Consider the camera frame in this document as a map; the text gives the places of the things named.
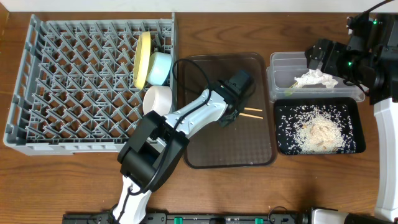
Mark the wooden chopstick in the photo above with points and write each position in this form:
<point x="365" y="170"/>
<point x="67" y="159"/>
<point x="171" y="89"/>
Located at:
<point x="252" y="109"/>
<point x="251" y="116"/>

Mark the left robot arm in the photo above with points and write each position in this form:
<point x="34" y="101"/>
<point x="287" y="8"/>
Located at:
<point x="152" y="153"/>

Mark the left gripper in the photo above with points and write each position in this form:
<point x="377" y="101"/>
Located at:
<point x="232" y="114"/>

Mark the dark brown serving tray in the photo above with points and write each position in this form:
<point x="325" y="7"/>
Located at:
<point x="244" y="142"/>

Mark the white paper napkin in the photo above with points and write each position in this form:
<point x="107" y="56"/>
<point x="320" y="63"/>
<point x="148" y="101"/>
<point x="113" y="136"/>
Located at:
<point x="314" y="77"/>

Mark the grey plastic dishwasher rack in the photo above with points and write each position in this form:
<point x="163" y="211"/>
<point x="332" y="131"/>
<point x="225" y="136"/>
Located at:
<point x="75" y="90"/>

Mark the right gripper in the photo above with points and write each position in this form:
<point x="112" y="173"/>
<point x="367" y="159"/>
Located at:
<point x="335" y="50"/>

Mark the light blue bowl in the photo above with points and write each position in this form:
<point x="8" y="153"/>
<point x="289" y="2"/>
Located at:
<point x="159" y="67"/>

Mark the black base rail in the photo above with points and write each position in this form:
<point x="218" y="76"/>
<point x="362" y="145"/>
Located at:
<point x="217" y="218"/>

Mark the clear plastic waste bin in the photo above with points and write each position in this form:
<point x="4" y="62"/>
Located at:
<point x="285" y="66"/>

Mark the yellow green snack wrapper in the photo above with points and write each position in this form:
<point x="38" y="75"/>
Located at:
<point x="290" y="90"/>

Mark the rice food scraps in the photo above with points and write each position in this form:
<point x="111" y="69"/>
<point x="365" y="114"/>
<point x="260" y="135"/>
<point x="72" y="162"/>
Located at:
<point x="314" y="129"/>

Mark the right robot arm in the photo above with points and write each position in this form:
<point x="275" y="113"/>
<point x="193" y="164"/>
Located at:
<point x="370" y="59"/>

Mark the white pink bowl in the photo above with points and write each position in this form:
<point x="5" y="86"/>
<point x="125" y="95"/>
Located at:
<point x="158" y="99"/>

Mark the yellow round plate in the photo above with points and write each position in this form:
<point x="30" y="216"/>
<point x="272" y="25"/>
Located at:
<point x="141" y="61"/>

